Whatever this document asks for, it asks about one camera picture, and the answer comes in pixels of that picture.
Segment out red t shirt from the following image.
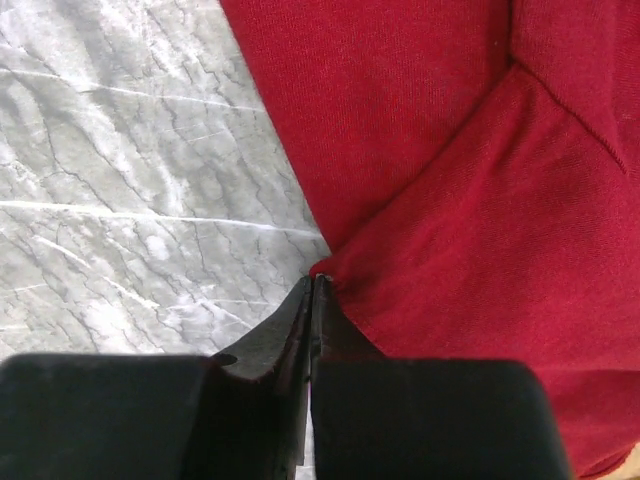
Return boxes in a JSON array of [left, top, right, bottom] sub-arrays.
[[222, 1, 639, 479]]

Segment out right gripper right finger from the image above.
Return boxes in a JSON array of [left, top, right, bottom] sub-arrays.
[[310, 276, 573, 479]]

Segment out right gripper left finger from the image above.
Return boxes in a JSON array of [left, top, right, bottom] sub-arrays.
[[1, 278, 311, 479]]

